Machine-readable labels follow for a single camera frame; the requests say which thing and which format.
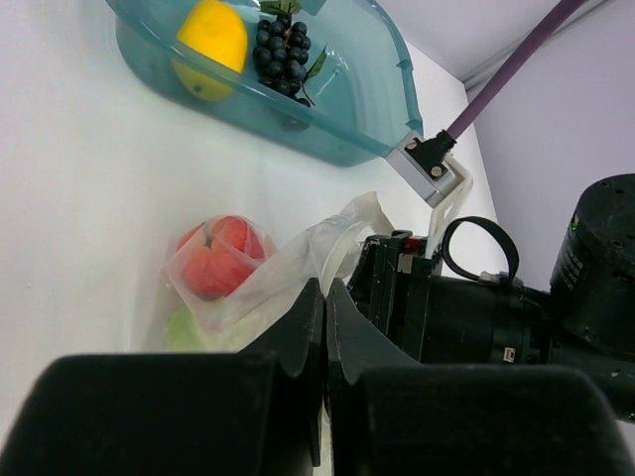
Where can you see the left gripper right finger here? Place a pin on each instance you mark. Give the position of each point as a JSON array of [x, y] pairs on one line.
[[391, 415]]

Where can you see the green fake lettuce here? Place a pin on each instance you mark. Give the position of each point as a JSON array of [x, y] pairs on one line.
[[184, 334]]

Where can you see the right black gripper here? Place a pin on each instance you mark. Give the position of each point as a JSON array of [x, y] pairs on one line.
[[441, 320]]

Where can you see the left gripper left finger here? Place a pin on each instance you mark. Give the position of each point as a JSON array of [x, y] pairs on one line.
[[253, 412]]

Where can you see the yellow fake food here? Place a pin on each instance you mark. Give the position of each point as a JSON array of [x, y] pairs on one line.
[[216, 31]]

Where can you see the clear dotted zip bag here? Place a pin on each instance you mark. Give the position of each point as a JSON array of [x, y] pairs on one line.
[[324, 252]]

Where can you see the teal plastic bin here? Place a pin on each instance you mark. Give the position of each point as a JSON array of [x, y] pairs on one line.
[[331, 79]]

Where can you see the red fake food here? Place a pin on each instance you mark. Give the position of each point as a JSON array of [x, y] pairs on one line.
[[226, 251]]

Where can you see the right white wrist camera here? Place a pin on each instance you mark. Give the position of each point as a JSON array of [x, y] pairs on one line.
[[431, 170]]

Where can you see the dark blue fake food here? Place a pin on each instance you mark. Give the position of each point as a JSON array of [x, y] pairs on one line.
[[284, 55]]

